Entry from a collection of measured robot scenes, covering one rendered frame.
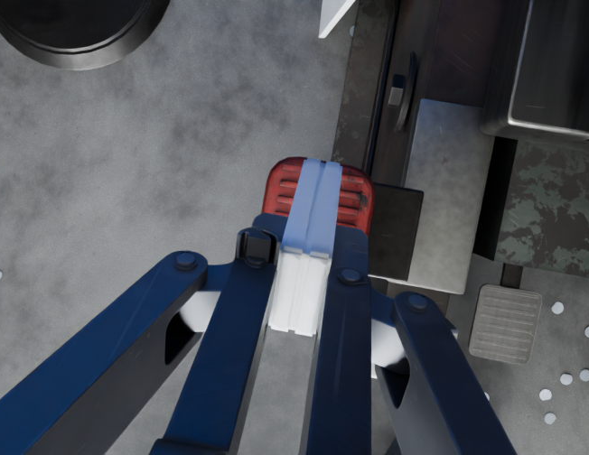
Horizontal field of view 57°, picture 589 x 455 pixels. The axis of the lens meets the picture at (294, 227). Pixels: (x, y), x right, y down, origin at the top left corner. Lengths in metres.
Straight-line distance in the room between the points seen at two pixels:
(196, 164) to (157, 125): 0.11
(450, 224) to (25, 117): 0.95
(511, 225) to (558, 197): 0.04
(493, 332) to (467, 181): 0.56
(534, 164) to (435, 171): 0.07
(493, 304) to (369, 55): 0.49
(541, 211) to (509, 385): 0.76
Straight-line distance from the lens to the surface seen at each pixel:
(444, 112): 0.43
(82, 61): 1.16
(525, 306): 0.97
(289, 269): 0.16
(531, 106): 0.38
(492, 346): 0.97
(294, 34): 1.10
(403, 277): 0.36
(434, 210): 0.42
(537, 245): 0.44
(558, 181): 0.45
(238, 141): 1.07
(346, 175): 0.30
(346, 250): 0.17
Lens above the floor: 1.06
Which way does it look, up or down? 85 degrees down
